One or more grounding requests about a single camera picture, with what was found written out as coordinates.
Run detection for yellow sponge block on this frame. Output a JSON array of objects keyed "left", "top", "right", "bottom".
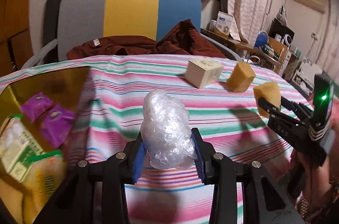
[
  {"left": 226, "top": 62, "right": 256, "bottom": 92},
  {"left": 253, "top": 82, "right": 281, "bottom": 118}
]

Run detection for clear plastic bag bundle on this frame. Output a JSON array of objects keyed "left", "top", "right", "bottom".
[
  {"left": 140, "top": 90, "right": 197, "bottom": 170},
  {"left": 1, "top": 117, "right": 25, "bottom": 157}
]

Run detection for purple snack packets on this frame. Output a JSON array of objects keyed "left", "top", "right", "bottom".
[{"left": 21, "top": 92, "right": 75, "bottom": 148}]

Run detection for yellow green cracker pack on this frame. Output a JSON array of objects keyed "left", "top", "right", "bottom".
[{"left": 22, "top": 150, "right": 66, "bottom": 223}]

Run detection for gold metal tin box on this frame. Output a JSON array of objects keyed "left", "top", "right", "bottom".
[{"left": 1, "top": 66, "right": 92, "bottom": 223}]

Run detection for green white small carton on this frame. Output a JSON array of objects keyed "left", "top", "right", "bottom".
[{"left": 1, "top": 115, "right": 44, "bottom": 183}]

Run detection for person's right hand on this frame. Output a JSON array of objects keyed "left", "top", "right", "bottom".
[{"left": 290, "top": 149, "right": 334, "bottom": 210}]

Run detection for upright yellow sponge block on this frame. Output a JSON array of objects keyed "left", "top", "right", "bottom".
[{"left": 226, "top": 62, "right": 256, "bottom": 92}]

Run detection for striped pink green bedspread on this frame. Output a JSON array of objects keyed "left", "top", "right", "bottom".
[{"left": 1, "top": 55, "right": 292, "bottom": 223}]

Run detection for wooden side desk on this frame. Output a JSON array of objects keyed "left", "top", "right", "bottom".
[{"left": 200, "top": 28, "right": 283, "bottom": 73}]

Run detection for cream cardboard box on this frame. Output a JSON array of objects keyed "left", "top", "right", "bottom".
[{"left": 185, "top": 58, "right": 224, "bottom": 89}]

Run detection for white blue medicine box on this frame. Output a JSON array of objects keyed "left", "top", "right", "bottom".
[{"left": 214, "top": 11, "right": 234, "bottom": 36}]

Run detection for dark red garment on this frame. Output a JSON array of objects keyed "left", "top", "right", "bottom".
[{"left": 67, "top": 19, "right": 226, "bottom": 60}]

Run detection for grey yellow blue headboard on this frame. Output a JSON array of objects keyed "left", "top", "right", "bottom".
[{"left": 57, "top": 0, "right": 202, "bottom": 61}]

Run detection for wooden wardrobe doors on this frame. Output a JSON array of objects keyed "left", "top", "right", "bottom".
[{"left": 1, "top": 0, "right": 33, "bottom": 76}]

